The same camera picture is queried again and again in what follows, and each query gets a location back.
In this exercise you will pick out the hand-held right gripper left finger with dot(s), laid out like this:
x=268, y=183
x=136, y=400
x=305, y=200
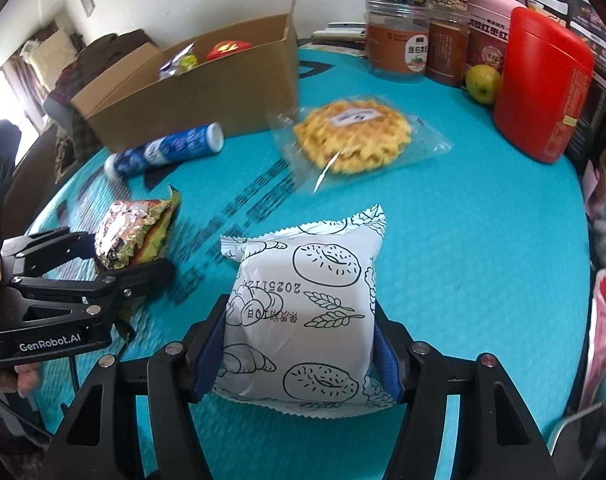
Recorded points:
x=205, y=365

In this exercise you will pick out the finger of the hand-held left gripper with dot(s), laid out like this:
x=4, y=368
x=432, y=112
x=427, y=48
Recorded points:
x=143, y=275
x=53, y=247

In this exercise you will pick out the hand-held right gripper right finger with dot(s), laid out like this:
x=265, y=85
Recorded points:
x=385, y=365

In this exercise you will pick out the foil snack packet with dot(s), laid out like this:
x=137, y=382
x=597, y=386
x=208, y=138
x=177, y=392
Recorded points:
x=123, y=230

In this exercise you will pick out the white bread packet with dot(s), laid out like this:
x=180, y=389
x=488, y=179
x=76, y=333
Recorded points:
x=303, y=320

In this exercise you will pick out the large cardboard box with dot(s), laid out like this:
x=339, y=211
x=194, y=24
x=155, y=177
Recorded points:
x=193, y=100

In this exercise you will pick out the person's left hand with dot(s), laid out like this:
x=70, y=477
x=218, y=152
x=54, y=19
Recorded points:
x=28, y=377

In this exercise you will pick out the plaid cloth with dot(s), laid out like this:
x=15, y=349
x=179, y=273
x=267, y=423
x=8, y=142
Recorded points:
x=73, y=120

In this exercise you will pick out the blue white tube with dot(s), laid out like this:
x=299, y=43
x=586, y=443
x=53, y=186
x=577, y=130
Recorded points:
x=168, y=147

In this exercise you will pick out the beige cardboard sheet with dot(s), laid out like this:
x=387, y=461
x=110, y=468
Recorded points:
x=53, y=52

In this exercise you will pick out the yellow silver snack packet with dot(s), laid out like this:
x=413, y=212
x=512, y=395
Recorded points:
x=185, y=63

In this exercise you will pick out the pink red pouch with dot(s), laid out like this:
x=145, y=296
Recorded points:
x=605, y=320

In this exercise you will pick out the clear waffle packet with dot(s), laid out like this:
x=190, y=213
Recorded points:
x=353, y=130

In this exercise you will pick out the red gold snack packet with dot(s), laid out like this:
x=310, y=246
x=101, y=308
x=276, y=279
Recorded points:
x=228, y=49

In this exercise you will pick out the yellow-green apple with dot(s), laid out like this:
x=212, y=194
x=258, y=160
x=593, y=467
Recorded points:
x=483, y=85

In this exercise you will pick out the red canister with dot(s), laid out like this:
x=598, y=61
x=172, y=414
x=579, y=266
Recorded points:
x=538, y=90

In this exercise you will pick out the brown powder jar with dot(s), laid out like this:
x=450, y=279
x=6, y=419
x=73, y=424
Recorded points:
x=393, y=45

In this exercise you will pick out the brown label jar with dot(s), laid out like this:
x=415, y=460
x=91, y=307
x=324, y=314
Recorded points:
x=445, y=50

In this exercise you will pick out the pink canister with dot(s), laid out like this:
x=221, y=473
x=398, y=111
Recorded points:
x=488, y=35

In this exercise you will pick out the black printed bag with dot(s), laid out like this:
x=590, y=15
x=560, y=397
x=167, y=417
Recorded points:
x=600, y=60

